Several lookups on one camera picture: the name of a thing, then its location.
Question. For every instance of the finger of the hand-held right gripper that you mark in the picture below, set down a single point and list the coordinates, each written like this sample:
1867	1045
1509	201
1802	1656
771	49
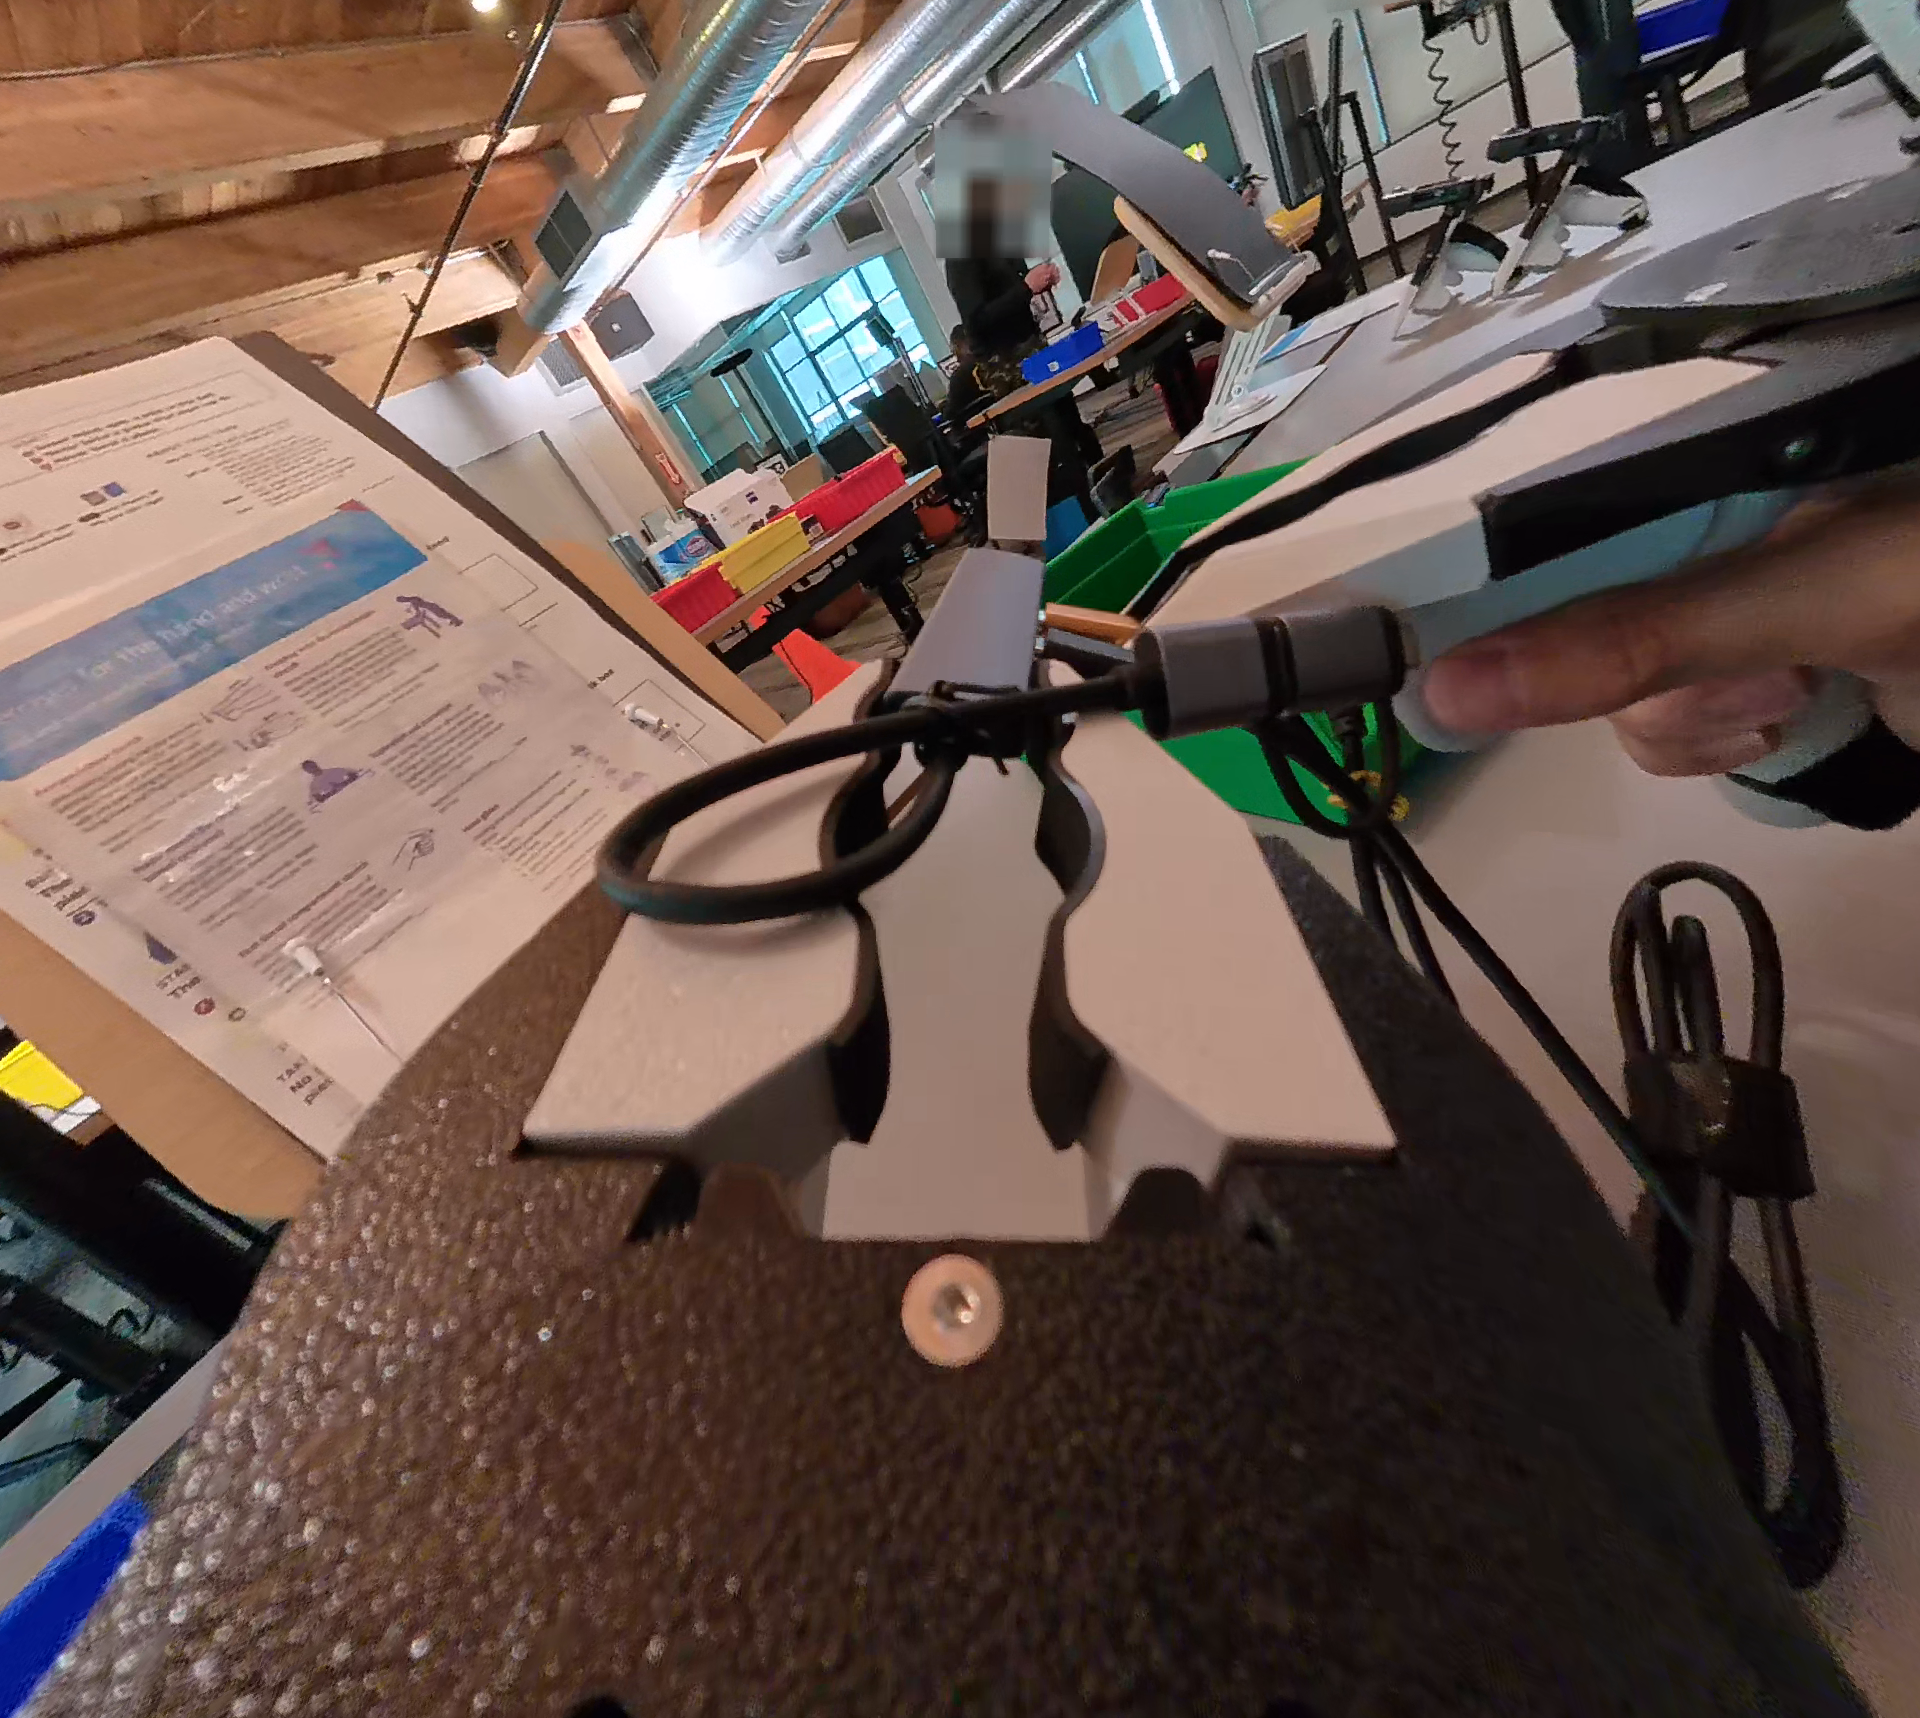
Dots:
1351	549
1424	406

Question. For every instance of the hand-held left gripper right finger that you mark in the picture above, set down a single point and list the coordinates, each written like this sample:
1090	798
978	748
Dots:
1215	999

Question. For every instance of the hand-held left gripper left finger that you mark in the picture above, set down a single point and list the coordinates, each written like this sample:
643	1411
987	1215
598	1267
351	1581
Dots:
704	1042

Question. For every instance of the small grey adapter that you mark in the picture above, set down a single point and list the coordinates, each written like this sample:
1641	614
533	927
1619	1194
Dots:
1342	660

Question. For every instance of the green plastic bin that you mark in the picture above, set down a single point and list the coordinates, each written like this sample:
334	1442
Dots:
1140	549

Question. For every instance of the person's right hand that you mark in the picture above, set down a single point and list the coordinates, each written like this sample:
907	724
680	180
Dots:
1771	638

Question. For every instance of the black device on white dock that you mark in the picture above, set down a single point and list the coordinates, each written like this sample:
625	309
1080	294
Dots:
1552	141
1441	201

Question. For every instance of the grey tilted panel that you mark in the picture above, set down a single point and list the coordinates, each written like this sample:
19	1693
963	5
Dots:
1020	488

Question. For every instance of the curved board document stand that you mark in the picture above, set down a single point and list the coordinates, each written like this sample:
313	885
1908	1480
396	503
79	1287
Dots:
1170	180

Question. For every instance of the small blue bin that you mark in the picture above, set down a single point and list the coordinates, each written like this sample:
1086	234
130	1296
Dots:
1059	360

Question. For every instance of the orange traffic cone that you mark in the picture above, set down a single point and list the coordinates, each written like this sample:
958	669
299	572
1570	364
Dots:
819	669

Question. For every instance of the red plastic bin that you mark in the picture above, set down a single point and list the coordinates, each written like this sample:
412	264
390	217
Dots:
849	500
698	593

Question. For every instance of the wooden work table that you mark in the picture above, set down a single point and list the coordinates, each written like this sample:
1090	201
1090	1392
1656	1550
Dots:
819	579

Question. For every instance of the yellow plastic bin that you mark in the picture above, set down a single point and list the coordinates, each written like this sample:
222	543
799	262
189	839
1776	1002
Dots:
764	549

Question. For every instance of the document stand with printed sheet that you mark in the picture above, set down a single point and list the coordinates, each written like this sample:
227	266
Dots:
301	698

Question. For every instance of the white cardboard box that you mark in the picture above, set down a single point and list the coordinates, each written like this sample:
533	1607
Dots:
734	507

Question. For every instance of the dark round base plate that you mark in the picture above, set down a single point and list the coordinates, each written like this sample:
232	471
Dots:
1771	262

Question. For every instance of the silver round duct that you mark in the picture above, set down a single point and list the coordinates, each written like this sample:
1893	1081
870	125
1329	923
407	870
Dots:
960	52

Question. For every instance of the silver duct with vents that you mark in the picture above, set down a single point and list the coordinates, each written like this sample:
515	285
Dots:
704	68

